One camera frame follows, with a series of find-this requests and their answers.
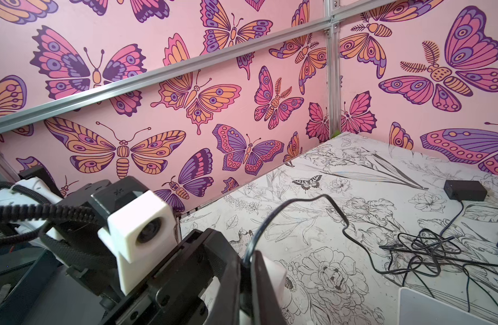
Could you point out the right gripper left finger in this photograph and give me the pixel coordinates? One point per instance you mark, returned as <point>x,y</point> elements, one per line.
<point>225,264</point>

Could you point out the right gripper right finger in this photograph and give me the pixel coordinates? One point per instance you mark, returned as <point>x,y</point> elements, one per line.
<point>268,284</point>

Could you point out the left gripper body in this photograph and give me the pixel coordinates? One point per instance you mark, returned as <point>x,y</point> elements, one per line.
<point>171,293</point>

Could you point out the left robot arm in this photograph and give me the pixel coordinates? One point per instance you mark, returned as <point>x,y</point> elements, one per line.
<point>67,227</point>

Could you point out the black power adapter far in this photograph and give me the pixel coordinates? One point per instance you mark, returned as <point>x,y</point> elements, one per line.
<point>463,190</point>

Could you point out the black adapter cable tangled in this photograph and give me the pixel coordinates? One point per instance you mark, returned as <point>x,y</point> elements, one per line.
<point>432,251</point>

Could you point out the aluminium frame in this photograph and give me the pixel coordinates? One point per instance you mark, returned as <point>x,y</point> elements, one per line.
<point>99,94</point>

